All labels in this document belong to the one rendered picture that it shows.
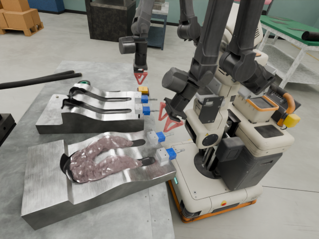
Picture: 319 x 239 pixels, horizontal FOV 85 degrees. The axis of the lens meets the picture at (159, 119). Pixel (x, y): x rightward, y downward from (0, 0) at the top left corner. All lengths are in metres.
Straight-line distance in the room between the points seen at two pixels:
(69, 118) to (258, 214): 1.61
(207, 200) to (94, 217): 0.87
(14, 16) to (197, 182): 5.09
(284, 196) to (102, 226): 1.72
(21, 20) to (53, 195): 5.00
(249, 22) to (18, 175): 0.95
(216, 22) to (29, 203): 0.72
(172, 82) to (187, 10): 0.51
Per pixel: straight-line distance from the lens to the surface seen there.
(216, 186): 1.46
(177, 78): 0.57
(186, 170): 1.46
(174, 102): 0.62
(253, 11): 0.61
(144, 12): 0.87
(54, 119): 0.98
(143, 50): 0.86
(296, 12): 8.47
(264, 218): 1.86
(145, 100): 0.99
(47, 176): 0.70
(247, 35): 0.63
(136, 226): 0.69
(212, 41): 0.56
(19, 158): 0.95
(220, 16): 0.56
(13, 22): 5.55
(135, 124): 0.89
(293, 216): 2.03
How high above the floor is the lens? 1.45
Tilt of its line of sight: 40 degrees down
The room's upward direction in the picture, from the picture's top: 8 degrees clockwise
